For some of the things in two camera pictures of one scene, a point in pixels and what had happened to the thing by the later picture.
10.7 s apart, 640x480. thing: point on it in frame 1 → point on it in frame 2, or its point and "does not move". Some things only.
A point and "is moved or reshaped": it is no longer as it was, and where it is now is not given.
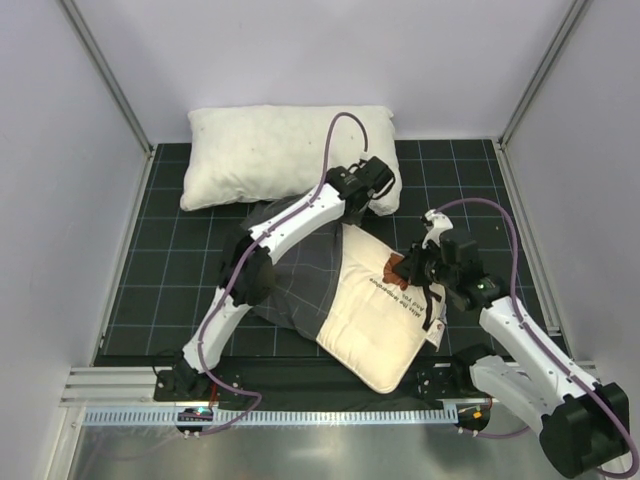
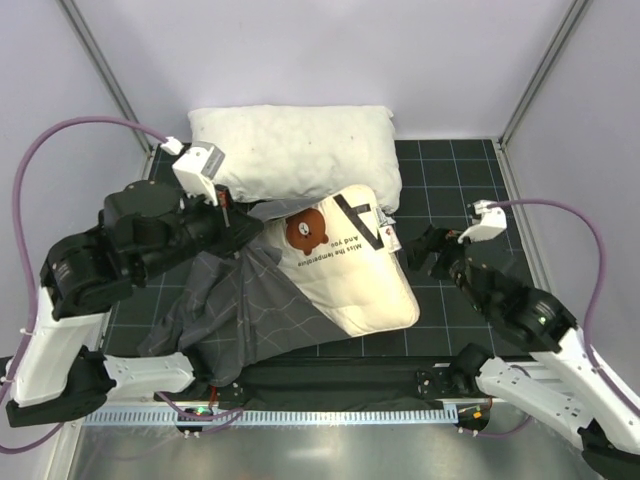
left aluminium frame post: x=102 y=68 does not move
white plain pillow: x=260 y=154 does not move
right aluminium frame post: x=573 y=13 does not move
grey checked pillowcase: x=303 y=276 → x=235 y=313
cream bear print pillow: x=373 y=321 is moved or reshaped
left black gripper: x=357 y=209 → x=228 y=220
